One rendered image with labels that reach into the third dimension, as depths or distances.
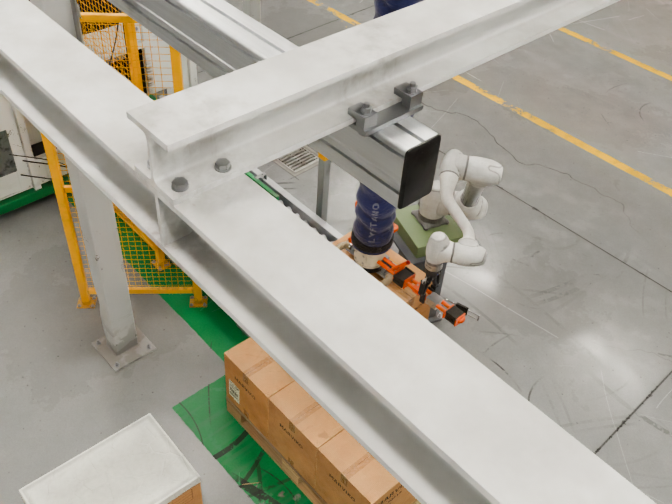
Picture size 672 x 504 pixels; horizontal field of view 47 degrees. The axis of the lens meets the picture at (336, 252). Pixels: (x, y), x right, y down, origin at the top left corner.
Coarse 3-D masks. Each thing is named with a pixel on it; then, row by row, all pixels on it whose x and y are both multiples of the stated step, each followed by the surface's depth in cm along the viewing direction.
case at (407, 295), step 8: (336, 240) 440; (344, 240) 441; (352, 256) 431; (392, 256) 433; (400, 256) 434; (416, 272) 425; (392, 280) 419; (392, 288) 415; (400, 288) 415; (408, 288) 416; (400, 296) 411; (408, 296) 411; (416, 296) 413; (408, 304) 411; (416, 304) 419; (424, 304) 427; (424, 312) 433
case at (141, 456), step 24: (120, 432) 330; (144, 432) 331; (96, 456) 321; (120, 456) 322; (144, 456) 323; (168, 456) 323; (48, 480) 312; (72, 480) 313; (96, 480) 313; (120, 480) 314; (144, 480) 315; (168, 480) 315; (192, 480) 316
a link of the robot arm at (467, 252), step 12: (444, 180) 394; (456, 180) 396; (444, 192) 390; (444, 204) 389; (456, 204) 386; (456, 216) 383; (468, 228) 377; (468, 240) 370; (456, 252) 367; (468, 252) 366; (480, 252) 367; (468, 264) 368; (480, 264) 369
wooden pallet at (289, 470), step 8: (232, 408) 455; (240, 416) 450; (240, 424) 456; (248, 424) 454; (248, 432) 452; (256, 432) 451; (256, 440) 447; (264, 440) 447; (264, 448) 443; (272, 448) 443; (272, 456) 440; (280, 456) 440; (280, 464) 436; (288, 464) 425; (288, 472) 430; (296, 472) 421; (296, 480) 426; (304, 480) 417; (304, 488) 426; (312, 488) 413; (312, 496) 423; (320, 496) 410
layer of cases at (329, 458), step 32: (256, 352) 428; (256, 384) 412; (288, 384) 414; (256, 416) 431; (288, 416) 398; (320, 416) 399; (288, 448) 415; (320, 448) 385; (352, 448) 386; (320, 480) 400; (352, 480) 373; (384, 480) 374
